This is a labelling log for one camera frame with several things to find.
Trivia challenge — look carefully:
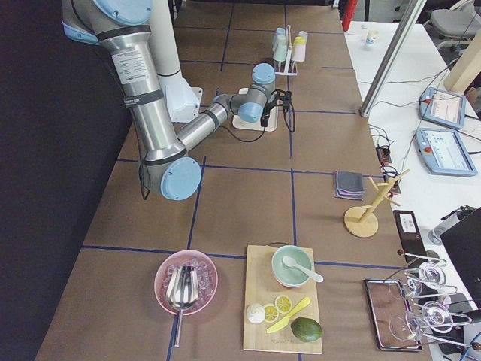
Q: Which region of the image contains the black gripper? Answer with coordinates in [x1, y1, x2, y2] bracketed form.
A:
[260, 89, 292, 126]

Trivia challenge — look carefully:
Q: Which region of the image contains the beige rabbit serving tray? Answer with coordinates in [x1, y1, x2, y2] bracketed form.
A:
[230, 83, 277, 132]

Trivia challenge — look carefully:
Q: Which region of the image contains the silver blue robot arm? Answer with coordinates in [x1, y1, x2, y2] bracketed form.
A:
[62, 1, 292, 201]

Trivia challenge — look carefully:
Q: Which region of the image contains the pink cup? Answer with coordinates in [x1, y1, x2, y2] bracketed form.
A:
[291, 43, 307, 62]

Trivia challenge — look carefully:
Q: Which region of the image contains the green cup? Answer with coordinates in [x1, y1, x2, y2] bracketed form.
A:
[273, 35, 289, 62]

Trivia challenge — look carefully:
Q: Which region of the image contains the yellow cup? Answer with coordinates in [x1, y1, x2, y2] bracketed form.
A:
[294, 36, 307, 45]

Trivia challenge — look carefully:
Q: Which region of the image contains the blue cup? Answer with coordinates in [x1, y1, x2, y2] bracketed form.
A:
[273, 27, 286, 40]

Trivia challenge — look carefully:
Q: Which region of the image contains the black metal glass tray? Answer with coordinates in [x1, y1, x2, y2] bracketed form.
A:
[364, 279, 423, 352]

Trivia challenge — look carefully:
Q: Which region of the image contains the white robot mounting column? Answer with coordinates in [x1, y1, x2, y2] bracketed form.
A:
[149, 0, 203, 123]

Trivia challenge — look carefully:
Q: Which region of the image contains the folded grey cloth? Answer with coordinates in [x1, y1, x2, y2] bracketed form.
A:
[334, 170, 365, 201]

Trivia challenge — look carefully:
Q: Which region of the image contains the small electronics board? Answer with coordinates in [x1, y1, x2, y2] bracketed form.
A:
[375, 146, 392, 165]

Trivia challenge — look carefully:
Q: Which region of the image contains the wooden mug tree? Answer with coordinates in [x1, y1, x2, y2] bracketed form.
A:
[343, 169, 410, 238]

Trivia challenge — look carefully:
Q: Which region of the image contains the far teach pendant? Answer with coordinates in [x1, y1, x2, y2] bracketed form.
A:
[419, 87, 467, 130]

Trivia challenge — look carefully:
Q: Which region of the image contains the teach pendant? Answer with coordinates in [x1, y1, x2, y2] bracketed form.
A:
[415, 128, 477, 177]
[419, 87, 467, 130]

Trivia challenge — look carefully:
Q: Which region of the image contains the white spoon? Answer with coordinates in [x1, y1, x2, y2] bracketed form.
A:
[282, 256, 324, 283]

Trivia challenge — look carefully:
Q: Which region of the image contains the near teach pendant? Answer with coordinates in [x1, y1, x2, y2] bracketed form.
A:
[415, 128, 477, 177]

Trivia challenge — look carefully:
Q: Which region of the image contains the green bowl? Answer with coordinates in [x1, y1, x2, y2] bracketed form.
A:
[271, 245, 313, 287]

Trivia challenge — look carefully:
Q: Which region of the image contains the office chair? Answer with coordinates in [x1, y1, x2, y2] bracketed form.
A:
[424, 1, 480, 50]

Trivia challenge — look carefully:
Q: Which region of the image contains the wooden cutting board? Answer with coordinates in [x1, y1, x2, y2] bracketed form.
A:
[244, 245, 322, 354]

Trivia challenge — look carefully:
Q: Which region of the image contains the black label box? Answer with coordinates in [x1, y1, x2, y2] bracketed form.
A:
[393, 210, 426, 256]

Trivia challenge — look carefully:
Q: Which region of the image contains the pink bowl with ice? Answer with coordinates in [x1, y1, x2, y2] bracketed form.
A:
[154, 249, 219, 316]

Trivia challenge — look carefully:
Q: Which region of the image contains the lemon slice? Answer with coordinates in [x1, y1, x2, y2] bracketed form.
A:
[274, 295, 293, 314]
[263, 303, 280, 323]

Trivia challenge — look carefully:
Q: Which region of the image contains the metal ice scoop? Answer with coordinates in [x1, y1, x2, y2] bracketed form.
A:
[165, 265, 199, 347]

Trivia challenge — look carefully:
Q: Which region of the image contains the white garlic bulb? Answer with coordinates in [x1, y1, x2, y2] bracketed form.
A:
[246, 303, 265, 324]

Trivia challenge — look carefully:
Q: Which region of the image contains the yellow plastic knife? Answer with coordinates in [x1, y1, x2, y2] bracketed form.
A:
[266, 296, 311, 334]

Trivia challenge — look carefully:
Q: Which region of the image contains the wine glass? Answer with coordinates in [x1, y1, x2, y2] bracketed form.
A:
[394, 261, 446, 299]
[389, 301, 454, 341]

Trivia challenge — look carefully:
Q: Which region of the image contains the green avocado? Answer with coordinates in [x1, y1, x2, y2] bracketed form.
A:
[290, 317, 323, 342]

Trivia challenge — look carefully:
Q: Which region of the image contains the white wire cup rack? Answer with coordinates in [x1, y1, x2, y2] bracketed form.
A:
[272, 25, 298, 76]

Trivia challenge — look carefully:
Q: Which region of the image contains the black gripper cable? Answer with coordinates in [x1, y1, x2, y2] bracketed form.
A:
[138, 89, 296, 200]

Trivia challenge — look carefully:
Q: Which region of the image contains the aluminium frame post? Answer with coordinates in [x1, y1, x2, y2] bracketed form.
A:
[359, 0, 426, 117]

